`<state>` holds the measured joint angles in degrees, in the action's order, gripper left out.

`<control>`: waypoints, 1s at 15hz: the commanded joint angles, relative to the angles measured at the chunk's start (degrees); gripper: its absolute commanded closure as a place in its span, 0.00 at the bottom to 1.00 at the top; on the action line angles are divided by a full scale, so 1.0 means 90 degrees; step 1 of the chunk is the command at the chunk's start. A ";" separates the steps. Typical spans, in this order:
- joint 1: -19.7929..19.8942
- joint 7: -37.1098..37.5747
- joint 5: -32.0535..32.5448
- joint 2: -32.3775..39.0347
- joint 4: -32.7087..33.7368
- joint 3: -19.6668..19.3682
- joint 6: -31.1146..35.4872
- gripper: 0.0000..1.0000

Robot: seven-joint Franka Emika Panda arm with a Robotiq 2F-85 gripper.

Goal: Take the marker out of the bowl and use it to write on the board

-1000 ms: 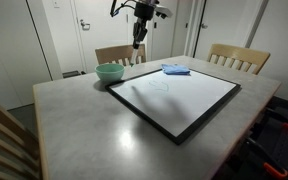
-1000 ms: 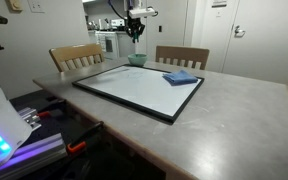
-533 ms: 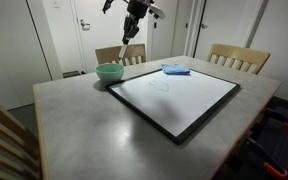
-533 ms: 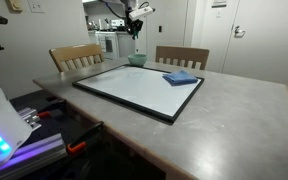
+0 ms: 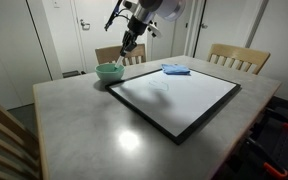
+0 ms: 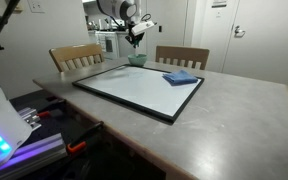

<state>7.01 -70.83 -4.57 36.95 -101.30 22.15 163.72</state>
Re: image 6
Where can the small black wall plate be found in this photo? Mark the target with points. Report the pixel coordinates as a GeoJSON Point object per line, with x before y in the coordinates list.
{"type": "Point", "coordinates": [160, 29]}

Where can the silver metal bracket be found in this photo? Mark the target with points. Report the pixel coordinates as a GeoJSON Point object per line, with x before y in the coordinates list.
{"type": "Point", "coordinates": [29, 116]}

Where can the folded blue cloth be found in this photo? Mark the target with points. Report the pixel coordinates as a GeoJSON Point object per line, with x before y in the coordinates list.
{"type": "Point", "coordinates": [180, 77]}

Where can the grey kitchen cabinet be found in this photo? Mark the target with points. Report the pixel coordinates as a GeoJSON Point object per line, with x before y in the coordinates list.
{"type": "Point", "coordinates": [122, 48]}

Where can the aluminium profile rail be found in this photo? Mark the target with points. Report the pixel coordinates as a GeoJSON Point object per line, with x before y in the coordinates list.
{"type": "Point", "coordinates": [34, 153]}

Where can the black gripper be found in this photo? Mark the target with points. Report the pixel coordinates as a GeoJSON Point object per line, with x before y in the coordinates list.
{"type": "Point", "coordinates": [136, 36]}

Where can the white double switch plate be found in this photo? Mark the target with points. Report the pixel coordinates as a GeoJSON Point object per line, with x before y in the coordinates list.
{"type": "Point", "coordinates": [36, 5]}

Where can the wooden slat-back chair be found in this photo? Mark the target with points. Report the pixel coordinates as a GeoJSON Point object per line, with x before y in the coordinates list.
{"type": "Point", "coordinates": [75, 53]}
{"type": "Point", "coordinates": [180, 52]}

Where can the black clamp with orange grip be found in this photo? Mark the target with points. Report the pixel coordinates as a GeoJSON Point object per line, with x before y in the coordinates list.
{"type": "Point", "coordinates": [84, 136]}

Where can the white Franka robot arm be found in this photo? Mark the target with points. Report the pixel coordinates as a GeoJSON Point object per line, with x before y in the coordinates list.
{"type": "Point", "coordinates": [0, 126]}

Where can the beige wall thermostat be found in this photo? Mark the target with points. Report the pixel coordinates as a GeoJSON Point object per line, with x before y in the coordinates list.
{"type": "Point", "coordinates": [18, 7]}

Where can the black framed whiteboard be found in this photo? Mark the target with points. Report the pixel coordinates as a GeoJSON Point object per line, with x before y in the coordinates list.
{"type": "Point", "coordinates": [134, 96]}

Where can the white kitchen oven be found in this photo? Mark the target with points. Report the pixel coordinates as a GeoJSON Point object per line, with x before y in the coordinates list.
{"type": "Point", "coordinates": [106, 46]}

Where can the door sign plaque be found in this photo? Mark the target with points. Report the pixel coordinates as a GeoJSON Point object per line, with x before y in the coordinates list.
{"type": "Point", "coordinates": [219, 3]}

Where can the black clamp with red grip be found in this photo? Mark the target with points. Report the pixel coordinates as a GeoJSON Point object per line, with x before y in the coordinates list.
{"type": "Point", "coordinates": [50, 108]}

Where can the small white wall plate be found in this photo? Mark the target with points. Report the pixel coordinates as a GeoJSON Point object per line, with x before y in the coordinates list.
{"type": "Point", "coordinates": [218, 14]}

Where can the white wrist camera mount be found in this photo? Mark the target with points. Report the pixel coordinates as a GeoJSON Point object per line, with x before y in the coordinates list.
{"type": "Point", "coordinates": [143, 27]}

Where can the mint green bowl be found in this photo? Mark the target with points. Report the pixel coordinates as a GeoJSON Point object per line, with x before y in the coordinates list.
{"type": "Point", "coordinates": [137, 60]}

